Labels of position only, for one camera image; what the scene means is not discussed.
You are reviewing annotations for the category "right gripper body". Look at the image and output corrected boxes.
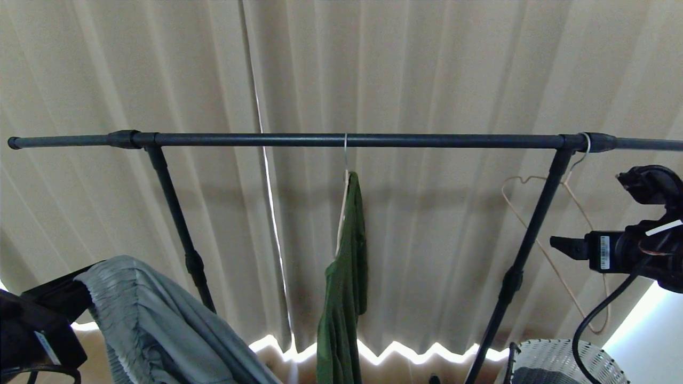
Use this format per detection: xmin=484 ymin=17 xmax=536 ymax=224
xmin=587 ymin=223 xmax=683 ymax=294

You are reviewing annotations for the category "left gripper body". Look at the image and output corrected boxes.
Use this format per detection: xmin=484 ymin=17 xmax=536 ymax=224
xmin=0 ymin=288 xmax=89 ymax=372

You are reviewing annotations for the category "pink clothes hanger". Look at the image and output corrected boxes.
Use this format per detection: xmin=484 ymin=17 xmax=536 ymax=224
xmin=335 ymin=133 xmax=351 ymax=258
xmin=502 ymin=133 xmax=611 ymax=335

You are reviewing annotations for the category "pale grey garment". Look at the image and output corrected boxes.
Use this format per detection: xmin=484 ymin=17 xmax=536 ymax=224
xmin=75 ymin=255 xmax=283 ymax=384

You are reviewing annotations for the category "green printed t-shirt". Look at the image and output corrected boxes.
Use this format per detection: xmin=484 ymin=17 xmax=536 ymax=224
xmin=316 ymin=171 xmax=369 ymax=384

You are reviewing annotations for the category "white laundry basket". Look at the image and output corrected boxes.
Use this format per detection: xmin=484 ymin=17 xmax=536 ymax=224
xmin=504 ymin=339 xmax=630 ymax=384

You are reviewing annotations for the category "black clothes rack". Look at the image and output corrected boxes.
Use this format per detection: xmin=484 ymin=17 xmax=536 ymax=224
xmin=7 ymin=130 xmax=683 ymax=384

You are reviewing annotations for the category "beige curtain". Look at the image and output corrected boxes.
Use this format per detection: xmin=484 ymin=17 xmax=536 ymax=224
xmin=0 ymin=0 xmax=683 ymax=355

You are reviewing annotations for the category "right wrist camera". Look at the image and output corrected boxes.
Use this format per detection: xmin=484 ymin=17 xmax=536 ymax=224
xmin=616 ymin=165 xmax=683 ymax=214

